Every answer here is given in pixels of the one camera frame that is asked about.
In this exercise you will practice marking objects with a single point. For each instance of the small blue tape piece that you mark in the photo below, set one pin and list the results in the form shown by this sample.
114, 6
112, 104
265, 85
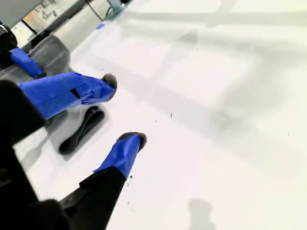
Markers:
100, 26

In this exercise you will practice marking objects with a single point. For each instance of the grey striped towel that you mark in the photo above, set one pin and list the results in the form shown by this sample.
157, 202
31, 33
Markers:
54, 55

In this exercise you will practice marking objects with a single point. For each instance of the grey metal table bracket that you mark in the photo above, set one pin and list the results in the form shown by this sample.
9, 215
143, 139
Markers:
116, 8

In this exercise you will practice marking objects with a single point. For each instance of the cardboard box with handwriting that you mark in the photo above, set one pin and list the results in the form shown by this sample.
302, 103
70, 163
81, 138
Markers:
36, 20

